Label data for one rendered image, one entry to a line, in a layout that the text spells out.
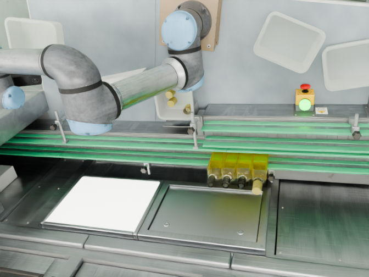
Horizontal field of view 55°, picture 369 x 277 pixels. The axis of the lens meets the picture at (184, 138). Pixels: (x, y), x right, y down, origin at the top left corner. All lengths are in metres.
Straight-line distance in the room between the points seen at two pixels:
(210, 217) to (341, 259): 0.47
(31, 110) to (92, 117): 0.94
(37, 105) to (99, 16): 0.57
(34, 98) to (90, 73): 0.98
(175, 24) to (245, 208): 0.73
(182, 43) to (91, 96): 0.38
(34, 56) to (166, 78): 0.39
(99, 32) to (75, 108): 0.76
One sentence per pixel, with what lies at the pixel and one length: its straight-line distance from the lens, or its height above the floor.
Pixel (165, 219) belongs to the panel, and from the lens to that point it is 1.41.
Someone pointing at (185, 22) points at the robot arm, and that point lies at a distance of 1.18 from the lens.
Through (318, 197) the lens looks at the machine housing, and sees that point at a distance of 1.55.
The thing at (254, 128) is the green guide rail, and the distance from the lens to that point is 1.41.
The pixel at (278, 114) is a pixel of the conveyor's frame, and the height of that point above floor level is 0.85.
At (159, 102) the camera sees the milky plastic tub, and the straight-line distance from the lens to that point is 1.59.
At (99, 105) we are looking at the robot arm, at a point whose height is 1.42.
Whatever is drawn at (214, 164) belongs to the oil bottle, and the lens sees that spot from 1.40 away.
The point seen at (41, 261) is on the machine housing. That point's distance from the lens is 1.49.
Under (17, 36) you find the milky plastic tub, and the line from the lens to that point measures 1.64.
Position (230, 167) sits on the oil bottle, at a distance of 1.38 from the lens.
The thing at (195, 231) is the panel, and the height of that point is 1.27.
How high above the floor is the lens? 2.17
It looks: 56 degrees down
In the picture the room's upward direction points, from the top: 153 degrees counter-clockwise
